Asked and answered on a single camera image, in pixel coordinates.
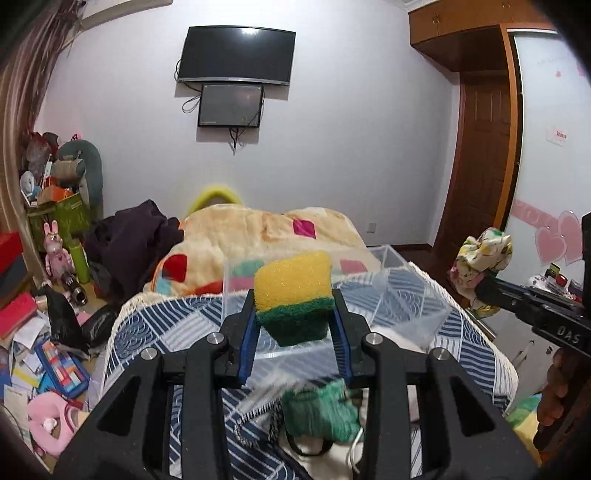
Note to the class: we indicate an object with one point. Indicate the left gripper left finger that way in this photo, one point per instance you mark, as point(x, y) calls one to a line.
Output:
point(240, 334)

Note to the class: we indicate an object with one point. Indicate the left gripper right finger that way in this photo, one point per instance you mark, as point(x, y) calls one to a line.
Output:
point(348, 330)

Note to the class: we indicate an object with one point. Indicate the yellow green sponge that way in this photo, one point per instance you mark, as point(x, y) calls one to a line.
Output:
point(293, 298)

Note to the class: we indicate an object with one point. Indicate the green knitted cloth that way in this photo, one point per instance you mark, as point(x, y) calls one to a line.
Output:
point(326, 413)

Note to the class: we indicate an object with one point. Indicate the floral fabric scrunchie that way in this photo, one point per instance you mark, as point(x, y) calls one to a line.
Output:
point(478, 258)

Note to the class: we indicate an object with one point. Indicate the person's right hand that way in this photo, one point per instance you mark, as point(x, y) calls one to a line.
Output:
point(560, 380)

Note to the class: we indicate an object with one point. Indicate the clear plastic box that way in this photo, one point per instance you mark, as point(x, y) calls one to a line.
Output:
point(393, 297)

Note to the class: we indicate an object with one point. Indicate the blue white patterned tablecloth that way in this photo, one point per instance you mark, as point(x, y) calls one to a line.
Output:
point(170, 325)

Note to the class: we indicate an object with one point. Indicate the beige patterned blanket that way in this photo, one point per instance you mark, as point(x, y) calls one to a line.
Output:
point(228, 234)

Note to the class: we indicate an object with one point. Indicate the yellow plush behind blanket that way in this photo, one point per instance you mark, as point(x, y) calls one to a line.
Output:
point(214, 194)

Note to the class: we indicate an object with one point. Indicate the dark purple clothing pile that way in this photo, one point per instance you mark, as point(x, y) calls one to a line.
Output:
point(124, 249)

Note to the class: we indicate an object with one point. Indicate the brown wooden door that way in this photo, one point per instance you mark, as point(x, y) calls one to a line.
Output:
point(478, 191)

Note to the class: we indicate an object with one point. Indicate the green bottle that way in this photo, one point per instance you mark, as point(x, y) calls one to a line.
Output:
point(79, 260)

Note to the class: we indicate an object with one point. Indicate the colourful pencil case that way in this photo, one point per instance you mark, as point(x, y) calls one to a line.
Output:
point(66, 372)

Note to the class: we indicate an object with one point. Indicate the pink rabbit toy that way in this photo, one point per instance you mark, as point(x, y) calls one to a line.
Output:
point(58, 260)

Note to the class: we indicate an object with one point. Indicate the green cardboard box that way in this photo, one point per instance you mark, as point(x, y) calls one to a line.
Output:
point(72, 215)

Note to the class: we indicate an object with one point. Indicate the grey green plush toy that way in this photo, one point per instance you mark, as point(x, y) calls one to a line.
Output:
point(78, 167)

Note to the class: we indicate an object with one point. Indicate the pink neck pillow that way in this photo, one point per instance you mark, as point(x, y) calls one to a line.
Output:
point(53, 421)

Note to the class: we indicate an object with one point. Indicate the red box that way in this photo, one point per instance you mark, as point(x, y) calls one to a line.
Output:
point(10, 249)

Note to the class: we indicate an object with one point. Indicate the wooden overhead cabinet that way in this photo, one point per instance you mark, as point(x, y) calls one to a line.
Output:
point(466, 36)

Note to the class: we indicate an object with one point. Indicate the small wall monitor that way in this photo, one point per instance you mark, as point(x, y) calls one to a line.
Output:
point(230, 105)

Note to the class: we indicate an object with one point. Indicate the large black wall tv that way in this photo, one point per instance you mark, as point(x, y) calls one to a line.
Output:
point(237, 54)

